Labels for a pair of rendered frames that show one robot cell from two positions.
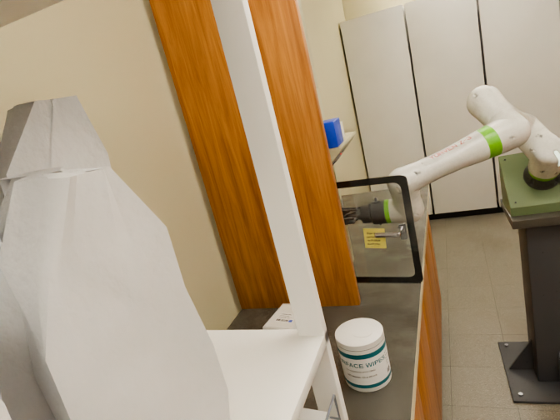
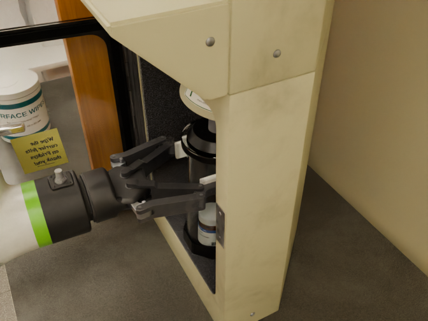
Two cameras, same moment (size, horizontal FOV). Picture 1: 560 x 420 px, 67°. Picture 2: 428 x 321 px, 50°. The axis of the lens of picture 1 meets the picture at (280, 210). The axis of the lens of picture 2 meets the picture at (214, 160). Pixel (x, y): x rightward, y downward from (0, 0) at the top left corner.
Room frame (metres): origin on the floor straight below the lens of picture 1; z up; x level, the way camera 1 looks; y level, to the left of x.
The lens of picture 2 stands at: (2.03, -0.61, 1.66)
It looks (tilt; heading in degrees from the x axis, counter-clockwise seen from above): 39 degrees down; 128
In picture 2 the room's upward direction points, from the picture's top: straight up
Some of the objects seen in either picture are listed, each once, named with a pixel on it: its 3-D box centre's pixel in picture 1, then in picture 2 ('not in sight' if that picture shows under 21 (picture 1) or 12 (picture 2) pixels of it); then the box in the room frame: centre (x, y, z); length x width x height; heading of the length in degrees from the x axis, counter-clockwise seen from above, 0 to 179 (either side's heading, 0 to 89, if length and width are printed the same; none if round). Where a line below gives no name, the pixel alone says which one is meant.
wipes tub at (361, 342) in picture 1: (363, 353); not in sight; (1.01, -0.13, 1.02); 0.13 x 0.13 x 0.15
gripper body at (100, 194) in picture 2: not in sight; (116, 189); (1.61, -0.31, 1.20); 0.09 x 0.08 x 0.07; 64
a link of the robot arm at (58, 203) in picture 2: not in sight; (65, 202); (1.58, -0.37, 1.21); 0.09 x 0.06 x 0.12; 154
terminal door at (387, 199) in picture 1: (371, 232); (43, 141); (1.41, -0.30, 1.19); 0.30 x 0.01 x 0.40; 59
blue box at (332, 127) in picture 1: (325, 134); not in sight; (1.52, -0.22, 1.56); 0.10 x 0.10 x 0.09; 66
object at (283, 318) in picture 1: (288, 320); not in sight; (1.37, 0.07, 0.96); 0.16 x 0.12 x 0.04; 147
